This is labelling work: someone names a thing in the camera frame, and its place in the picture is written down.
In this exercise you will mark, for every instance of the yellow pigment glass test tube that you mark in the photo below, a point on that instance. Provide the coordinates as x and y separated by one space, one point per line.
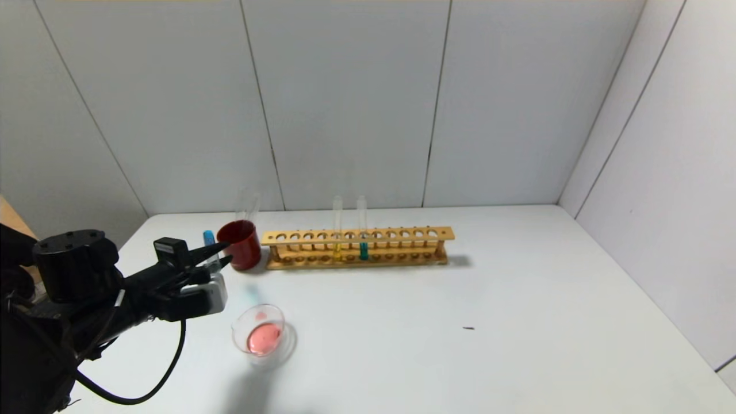
337 250

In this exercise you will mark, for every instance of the red pigment glass test tube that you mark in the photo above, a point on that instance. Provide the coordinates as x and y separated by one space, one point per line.
244 210

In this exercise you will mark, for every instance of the wooden test tube rack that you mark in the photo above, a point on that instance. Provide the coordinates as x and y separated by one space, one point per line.
397 260

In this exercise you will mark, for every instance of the teal pigment glass test tube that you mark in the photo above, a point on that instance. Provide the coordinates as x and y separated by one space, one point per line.
363 251

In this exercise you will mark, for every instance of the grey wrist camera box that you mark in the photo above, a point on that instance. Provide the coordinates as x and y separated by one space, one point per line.
204 296

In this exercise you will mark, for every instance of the dark red cup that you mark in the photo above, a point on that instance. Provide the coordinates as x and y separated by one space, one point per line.
244 253

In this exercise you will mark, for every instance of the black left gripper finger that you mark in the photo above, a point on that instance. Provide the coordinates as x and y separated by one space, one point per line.
204 253
214 267

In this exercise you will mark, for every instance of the clear glass beaker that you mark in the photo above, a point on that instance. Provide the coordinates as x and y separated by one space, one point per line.
263 339

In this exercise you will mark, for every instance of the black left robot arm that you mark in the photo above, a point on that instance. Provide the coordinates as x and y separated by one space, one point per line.
34 345

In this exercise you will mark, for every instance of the blue pigment glass test tube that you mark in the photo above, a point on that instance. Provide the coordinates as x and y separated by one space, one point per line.
208 237

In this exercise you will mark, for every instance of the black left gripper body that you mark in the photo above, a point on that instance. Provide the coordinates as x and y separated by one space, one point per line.
172 253

